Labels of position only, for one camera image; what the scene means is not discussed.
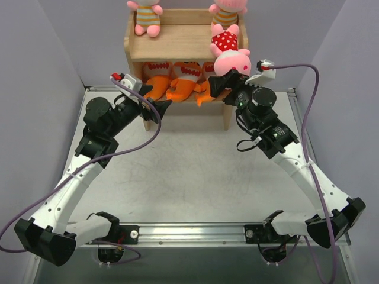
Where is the orange shark plush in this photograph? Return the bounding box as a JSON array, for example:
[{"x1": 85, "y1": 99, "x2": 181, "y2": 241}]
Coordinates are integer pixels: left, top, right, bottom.
[
  {"x1": 166, "y1": 62, "x2": 202, "y2": 102},
  {"x1": 195, "y1": 62, "x2": 216, "y2": 107},
  {"x1": 143, "y1": 61, "x2": 172, "y2": 101}
]

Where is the pink plush red polka-dot shirt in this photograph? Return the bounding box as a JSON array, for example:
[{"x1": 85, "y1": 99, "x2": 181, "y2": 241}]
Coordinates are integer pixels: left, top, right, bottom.
[{"x1": 210, "y1": 24, "x2": 252, "y2": 76}]

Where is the pink plush striped shirt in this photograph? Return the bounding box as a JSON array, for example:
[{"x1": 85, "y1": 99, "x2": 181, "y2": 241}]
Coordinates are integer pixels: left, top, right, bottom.
[
  {"x1": 208, "y1": 0, "x2": 248, "y2": 29},
  {"x1": 127, "y1": 0, "x2": 163, "y2": 38}
]

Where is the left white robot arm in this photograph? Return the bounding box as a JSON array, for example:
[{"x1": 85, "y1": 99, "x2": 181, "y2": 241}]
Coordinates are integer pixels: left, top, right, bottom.
[{"x1": 14, "y1": 85, "x2": 172, "y2": 266}]

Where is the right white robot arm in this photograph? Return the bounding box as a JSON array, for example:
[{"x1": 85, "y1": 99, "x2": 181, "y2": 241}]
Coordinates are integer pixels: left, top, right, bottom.
[{"x1": 209, "y1": 69, "x2": 366, "y2": 248}]

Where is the wooden three-tier shelf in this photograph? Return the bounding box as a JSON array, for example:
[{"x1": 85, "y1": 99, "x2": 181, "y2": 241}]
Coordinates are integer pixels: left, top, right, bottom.
[{"x1": 123, "y1": 8, "x2": 249, "y2": 131}]

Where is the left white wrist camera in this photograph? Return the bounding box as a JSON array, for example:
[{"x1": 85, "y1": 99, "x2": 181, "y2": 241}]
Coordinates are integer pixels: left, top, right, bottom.
[{"x1": 110, "y1": 73, "x2": 143, "y2": 101}]

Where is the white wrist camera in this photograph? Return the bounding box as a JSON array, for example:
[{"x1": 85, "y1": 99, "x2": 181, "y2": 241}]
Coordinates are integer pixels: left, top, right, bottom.
[
  {"x1": 110, "y1": 73, "x2": 143, "y2": 101},
  {"x1": 245, "y1": 59, "x2": 276, "y2": 86}
]

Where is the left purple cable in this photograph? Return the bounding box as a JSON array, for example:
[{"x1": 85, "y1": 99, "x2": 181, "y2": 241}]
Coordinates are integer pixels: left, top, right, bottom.
[{"x1": 0, "y1": 74, "x2": 162, "y2": 264}]

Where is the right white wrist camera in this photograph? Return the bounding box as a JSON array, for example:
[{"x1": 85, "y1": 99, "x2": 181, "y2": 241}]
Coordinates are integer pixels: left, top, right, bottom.
[{"x1": 245, "y1": 59, "x2": 276, "y2": 86}]

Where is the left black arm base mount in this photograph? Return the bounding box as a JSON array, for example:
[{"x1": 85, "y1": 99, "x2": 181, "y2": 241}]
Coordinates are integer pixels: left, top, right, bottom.
[{"x1": 95, "y1": 212, "x2": 140, "y2": 245}]

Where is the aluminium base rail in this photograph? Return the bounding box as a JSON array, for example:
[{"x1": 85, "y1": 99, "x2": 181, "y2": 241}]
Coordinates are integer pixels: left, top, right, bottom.
[{"x1": 76, "y1": 222, "x2": 350, "y2": 247}]

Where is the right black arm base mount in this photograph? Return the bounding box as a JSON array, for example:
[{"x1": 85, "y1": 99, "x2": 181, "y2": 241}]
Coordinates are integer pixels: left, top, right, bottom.
[{"x1": 243, "y1": 210, "x2": 296, "y2": 245}]

